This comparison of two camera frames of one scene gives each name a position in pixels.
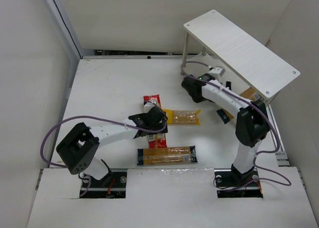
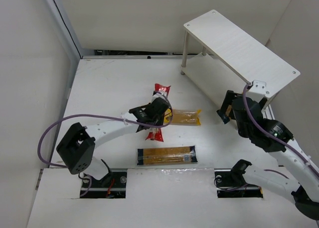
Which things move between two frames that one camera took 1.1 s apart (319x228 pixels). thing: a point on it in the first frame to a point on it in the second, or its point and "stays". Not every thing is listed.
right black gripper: [225, 98] to [228, 101]
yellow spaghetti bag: [182, 117] stays
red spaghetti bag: [156, 140] to [155, 133]
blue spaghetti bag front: [166, 155] stays
